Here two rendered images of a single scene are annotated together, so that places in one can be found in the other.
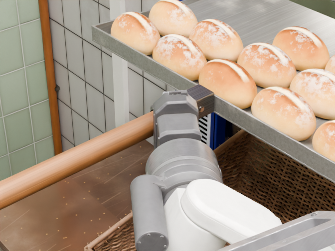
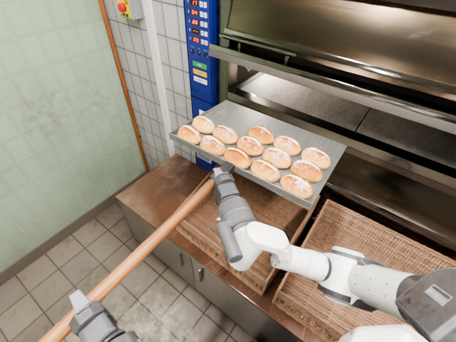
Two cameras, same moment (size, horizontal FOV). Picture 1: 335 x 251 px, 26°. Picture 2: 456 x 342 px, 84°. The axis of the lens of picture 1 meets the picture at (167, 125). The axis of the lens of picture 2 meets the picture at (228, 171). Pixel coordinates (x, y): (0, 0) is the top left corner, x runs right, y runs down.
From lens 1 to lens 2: 0.32 m
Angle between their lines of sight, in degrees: 16
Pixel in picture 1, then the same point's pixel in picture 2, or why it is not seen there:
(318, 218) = not seen: outside the picture
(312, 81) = (274, 154)
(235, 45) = (235, 137)
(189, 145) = (237, 201)
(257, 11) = (235, 114)
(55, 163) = (176, 217)
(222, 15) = (221, 118)
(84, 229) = (167, 199)
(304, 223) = not seen: outside the picture
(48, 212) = (150, 195)
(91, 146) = (190, 204)
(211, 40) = (224, 136)
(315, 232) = not seen: outside the picture
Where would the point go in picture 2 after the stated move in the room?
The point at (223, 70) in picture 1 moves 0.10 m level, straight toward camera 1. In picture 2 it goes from (236, 153) to (243, 176)
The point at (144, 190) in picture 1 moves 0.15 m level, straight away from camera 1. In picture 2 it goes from (225, 231) to (210, 185)
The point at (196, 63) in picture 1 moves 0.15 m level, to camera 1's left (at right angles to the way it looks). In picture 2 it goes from (222, 149) to (176, 155)
